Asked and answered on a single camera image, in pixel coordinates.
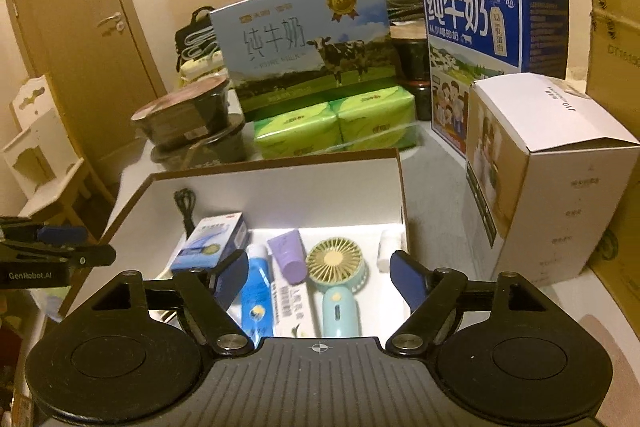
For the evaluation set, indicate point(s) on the dark instant noodle bowl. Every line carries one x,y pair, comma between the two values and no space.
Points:
185,112
210,152

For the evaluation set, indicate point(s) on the white wooden chair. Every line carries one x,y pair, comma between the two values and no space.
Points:
45,147

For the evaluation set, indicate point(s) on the small white pill bottle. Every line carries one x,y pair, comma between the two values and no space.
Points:
390,249

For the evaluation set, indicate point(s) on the wooden door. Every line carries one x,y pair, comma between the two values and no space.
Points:
70,7

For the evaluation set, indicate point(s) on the large brown cardboard box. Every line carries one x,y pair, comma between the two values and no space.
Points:
615,57

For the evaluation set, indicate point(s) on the blue medicine box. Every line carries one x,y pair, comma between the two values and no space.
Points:
210,242

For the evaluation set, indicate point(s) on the pale yellow packet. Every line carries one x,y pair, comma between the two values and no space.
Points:
202,67

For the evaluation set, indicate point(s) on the mint green handheld fan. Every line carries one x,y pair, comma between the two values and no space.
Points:
335,277

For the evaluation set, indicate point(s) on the black bag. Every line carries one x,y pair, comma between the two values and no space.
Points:
187,22

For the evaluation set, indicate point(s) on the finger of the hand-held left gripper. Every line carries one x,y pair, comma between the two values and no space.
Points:
62,236
85,255

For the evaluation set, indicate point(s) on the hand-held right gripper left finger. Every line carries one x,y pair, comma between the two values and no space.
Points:
232,278

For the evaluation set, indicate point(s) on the brown mat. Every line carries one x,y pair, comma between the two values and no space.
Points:
615,367

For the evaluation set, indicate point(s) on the dark blue milk carton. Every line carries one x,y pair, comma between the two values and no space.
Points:
470,37

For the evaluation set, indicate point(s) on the white and green medicine box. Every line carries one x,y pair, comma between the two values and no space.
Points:
292,307

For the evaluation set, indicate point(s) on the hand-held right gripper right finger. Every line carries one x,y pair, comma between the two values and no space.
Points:
407,279

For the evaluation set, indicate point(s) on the green tissue pack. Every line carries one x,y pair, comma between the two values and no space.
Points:
377,117
295,132

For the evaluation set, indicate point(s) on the blue tube with white cap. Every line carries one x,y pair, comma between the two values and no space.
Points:
255,297

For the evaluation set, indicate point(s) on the light blue cow milk carton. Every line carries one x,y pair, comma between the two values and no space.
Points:
300,37

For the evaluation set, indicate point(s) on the purple tube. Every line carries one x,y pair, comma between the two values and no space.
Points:
287,257

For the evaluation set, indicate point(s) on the dark jar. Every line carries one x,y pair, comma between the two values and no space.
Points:
410,57

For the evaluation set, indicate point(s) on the white cardboard box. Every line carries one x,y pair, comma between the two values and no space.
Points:
550,187

